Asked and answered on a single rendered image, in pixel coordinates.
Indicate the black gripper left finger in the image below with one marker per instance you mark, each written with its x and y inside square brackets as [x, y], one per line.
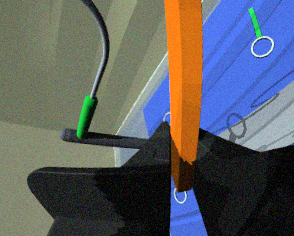
[139, 190]

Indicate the orange handle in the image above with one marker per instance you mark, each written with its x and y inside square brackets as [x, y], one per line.
[185, 51]

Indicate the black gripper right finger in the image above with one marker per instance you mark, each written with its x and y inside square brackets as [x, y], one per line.
[232, 183]

